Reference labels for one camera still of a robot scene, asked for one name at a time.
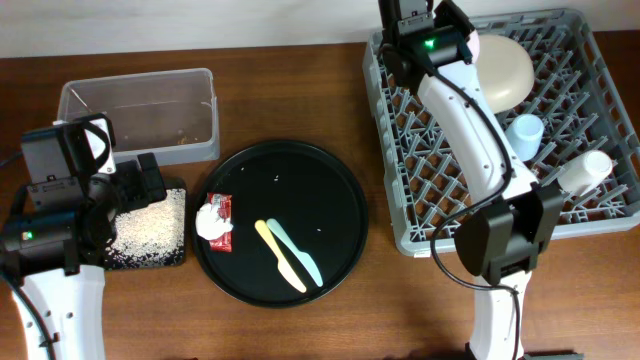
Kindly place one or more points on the large cream bowl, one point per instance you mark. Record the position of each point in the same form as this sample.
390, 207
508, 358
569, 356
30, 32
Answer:
505, 71

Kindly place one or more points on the light blue cup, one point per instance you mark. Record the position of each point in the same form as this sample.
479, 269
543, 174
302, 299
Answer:
524, 135

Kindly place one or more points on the white red wrapper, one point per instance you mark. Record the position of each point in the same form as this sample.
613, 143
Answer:
224, 243

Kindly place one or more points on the light blue plastic knife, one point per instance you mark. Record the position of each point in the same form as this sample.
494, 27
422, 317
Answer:
303, 257

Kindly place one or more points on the yellow plastic knife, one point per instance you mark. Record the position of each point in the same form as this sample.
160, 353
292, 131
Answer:
283, 266

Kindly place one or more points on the black rectangular tray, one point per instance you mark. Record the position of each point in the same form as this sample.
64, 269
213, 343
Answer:
150, 235

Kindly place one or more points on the white cup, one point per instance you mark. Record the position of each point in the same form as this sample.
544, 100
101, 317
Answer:
583, 173

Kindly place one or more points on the round black tray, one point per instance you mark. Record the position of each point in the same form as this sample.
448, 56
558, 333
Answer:
314, 197

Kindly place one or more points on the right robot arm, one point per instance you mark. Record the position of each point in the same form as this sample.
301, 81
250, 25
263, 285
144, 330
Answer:
432, 51

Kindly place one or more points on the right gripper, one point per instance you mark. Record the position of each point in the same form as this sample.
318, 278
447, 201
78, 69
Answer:
445, 12

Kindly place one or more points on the pink bowl with grains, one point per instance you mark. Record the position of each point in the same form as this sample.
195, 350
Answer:
473, 43

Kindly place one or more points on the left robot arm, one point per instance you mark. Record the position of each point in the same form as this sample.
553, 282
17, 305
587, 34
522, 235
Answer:
54, 240

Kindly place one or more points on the clear plastic bin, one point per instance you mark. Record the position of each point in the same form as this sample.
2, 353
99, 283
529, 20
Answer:
172, 114

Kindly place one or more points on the white tissue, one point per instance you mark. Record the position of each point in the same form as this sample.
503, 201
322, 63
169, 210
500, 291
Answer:
210, 225

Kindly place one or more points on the grey dishwasher rack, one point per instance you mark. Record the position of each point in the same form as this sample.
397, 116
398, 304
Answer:
573, 94

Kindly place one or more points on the spilled white grains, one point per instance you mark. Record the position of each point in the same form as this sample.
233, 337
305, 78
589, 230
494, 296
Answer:
147, 230

